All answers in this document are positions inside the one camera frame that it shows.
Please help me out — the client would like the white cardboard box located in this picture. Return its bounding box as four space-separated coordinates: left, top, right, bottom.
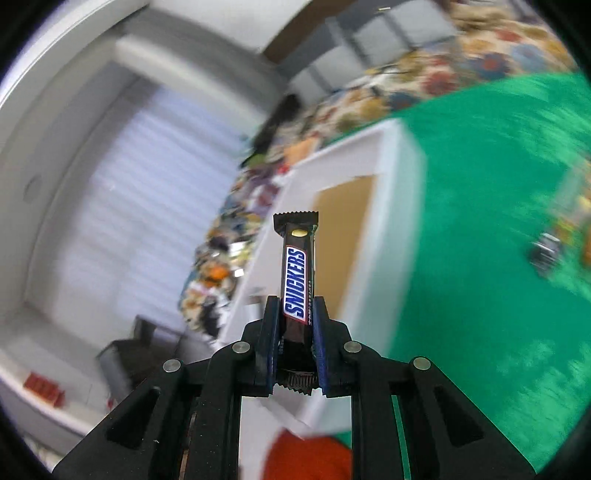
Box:
217 117 428 439

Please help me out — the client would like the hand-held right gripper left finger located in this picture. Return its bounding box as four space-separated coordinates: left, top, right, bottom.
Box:
52 295 282 480

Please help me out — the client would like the red box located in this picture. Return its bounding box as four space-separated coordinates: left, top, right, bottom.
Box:
25 373 66 408

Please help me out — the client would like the black bag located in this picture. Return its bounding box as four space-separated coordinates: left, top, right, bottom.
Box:
240 95 303 169

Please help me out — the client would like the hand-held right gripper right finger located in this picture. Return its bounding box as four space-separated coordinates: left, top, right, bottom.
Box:
311 295 539 480

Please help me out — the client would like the white desk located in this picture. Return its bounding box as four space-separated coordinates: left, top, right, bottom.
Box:
0 323 121 457

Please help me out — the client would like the person's orange fleece clothing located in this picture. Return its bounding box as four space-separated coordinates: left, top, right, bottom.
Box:
262 429 354 480

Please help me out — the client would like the clear bag of sausages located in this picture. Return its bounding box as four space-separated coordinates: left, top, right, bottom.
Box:
549 161 591 259

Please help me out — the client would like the grey two-tone pillow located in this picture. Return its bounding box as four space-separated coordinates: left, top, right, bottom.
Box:
288 44 370 94
332 4 458 52

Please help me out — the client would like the floral bedsheet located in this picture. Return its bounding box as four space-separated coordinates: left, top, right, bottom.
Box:
178 0 578 333

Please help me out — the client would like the brown padded headboard panel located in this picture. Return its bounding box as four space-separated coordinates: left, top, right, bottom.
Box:
263 18 342 66

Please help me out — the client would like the black chair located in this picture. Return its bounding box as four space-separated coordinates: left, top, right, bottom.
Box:
96 316 204 400

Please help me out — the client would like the black snack packet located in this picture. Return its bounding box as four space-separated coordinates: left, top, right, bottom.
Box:
530 232 563 276

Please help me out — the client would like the brown chocolate bar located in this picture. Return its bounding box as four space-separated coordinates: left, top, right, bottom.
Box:
272 210 320 395

